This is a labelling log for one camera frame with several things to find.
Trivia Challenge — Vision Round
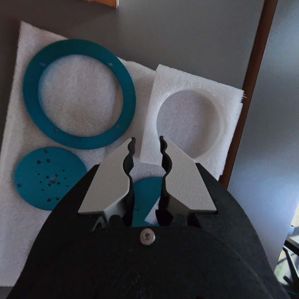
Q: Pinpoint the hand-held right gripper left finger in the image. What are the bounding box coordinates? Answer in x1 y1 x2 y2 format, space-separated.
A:
78 137 136 227

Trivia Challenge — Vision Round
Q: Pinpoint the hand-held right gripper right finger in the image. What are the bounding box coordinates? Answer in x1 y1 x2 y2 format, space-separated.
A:
156 135 217 226

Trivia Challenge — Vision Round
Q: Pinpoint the blue disc with few holes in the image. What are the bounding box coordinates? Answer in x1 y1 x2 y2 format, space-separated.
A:
131 177 164 227

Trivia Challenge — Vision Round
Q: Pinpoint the blue disc with many holes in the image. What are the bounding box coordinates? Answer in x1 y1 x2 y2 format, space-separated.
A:
14 147 88 211

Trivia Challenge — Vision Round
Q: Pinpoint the white foam block round cutout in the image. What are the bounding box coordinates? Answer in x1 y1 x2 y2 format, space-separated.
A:
140 64 245 176

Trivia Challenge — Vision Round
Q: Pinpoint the blue metal ring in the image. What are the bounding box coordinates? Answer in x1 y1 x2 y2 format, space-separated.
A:
22 38 136 150

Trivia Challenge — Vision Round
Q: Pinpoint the grey desk with wooden edge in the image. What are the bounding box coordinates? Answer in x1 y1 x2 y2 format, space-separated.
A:
0 0 299 271

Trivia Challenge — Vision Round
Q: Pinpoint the white foam sheet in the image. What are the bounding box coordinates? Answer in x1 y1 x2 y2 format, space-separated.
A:
0 21 220 287

